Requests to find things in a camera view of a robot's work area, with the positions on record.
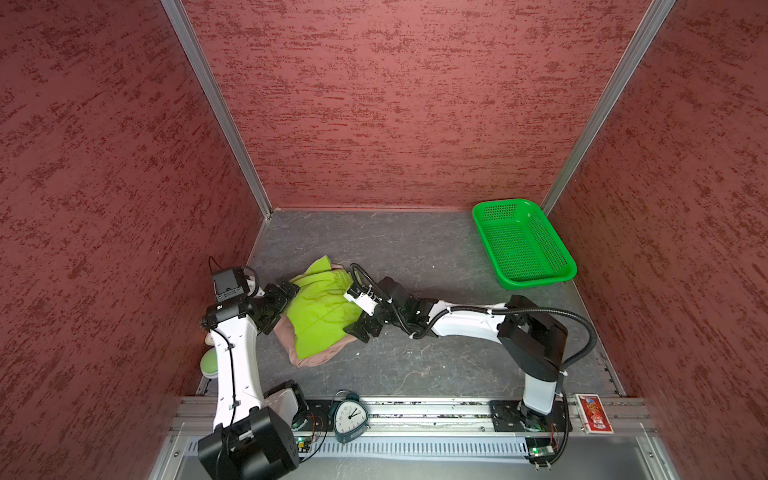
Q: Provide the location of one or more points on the left aluminium corner post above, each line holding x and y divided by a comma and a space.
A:
193, 50

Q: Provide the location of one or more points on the aluminium corner post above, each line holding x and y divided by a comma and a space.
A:
193, 50
640, 42

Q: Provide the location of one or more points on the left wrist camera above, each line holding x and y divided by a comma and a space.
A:
235, 282

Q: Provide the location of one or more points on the left controller board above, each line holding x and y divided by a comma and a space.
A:
305, 445

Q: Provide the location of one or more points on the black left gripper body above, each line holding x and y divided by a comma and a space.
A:
273, 302

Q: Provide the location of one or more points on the pink shorts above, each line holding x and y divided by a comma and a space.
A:
312, 354

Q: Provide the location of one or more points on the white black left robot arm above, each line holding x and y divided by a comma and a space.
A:
252, 436

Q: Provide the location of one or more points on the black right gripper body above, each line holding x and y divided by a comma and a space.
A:
383, 316

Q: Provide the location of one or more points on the green push button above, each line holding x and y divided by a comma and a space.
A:
209, 364

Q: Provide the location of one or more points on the controller board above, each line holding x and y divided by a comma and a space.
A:
541, 452
305, 445

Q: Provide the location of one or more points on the teal alarm clock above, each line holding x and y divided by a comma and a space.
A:
349, 416

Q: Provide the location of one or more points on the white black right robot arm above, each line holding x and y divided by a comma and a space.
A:
533, 338

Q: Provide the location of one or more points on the right controller board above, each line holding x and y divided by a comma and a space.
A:
541, 452

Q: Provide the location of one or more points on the right aluminium corner post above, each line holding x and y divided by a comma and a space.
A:
640, 42

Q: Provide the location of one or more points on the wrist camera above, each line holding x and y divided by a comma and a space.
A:
235, 282
365, 298

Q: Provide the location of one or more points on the lime green shorts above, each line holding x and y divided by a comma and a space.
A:
318, 312

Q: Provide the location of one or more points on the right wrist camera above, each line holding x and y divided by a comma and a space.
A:
365, 298

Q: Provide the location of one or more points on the green plastic basket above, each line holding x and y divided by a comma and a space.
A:
523, 248

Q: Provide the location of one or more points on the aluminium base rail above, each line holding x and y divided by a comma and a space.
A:
445, 416

